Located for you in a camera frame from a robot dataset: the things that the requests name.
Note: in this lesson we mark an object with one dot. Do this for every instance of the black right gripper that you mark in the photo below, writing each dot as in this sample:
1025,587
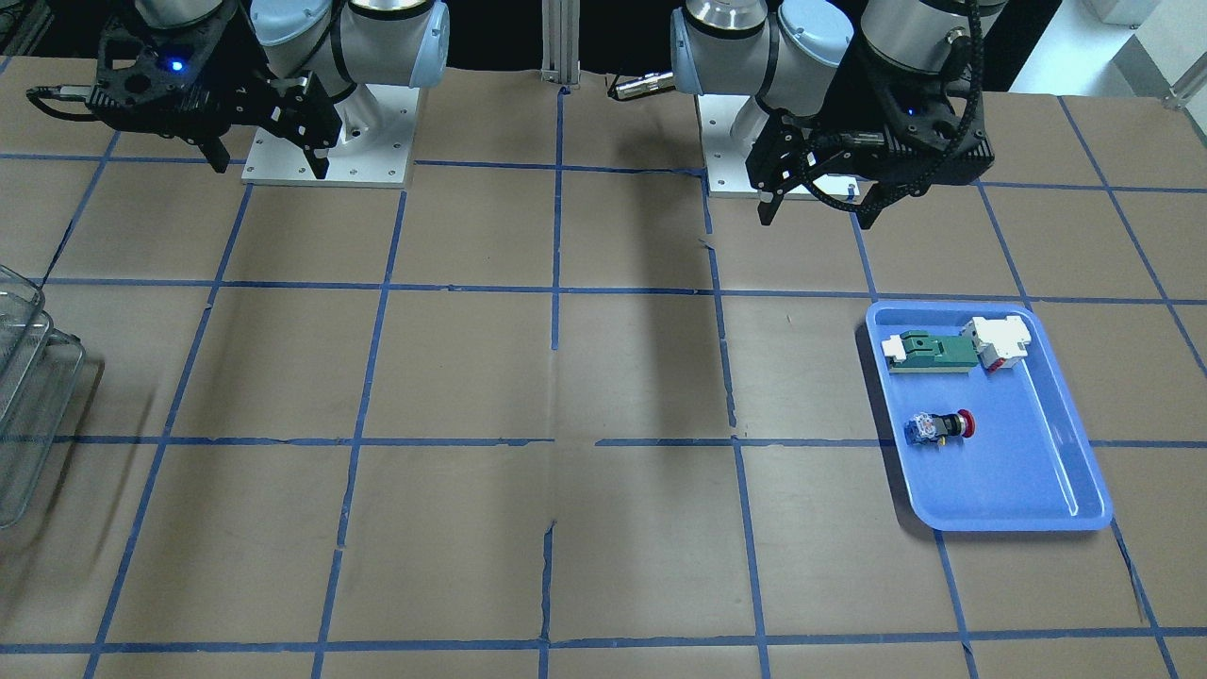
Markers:
247,95

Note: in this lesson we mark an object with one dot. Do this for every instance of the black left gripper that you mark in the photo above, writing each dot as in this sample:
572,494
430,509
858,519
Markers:
842,92

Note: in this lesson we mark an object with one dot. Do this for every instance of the red emergency push button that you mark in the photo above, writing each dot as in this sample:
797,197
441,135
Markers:
935,428

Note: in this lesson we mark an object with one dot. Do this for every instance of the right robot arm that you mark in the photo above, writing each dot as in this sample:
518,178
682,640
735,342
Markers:
331,87

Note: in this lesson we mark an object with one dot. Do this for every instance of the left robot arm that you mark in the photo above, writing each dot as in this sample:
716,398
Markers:
786,58

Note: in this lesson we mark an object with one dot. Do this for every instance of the green terminal block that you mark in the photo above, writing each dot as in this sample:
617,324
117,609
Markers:
919,351

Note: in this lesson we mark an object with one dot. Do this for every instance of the white circuit breaker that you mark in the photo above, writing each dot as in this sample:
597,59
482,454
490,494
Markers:
999,343

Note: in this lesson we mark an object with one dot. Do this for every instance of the blue plastic tray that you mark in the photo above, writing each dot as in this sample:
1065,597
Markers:
1029,465

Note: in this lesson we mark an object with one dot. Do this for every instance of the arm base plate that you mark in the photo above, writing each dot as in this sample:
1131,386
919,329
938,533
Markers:
729,125
374,148

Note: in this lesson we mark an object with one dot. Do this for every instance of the aluminium frame post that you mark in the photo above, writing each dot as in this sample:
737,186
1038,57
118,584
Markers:
560,21

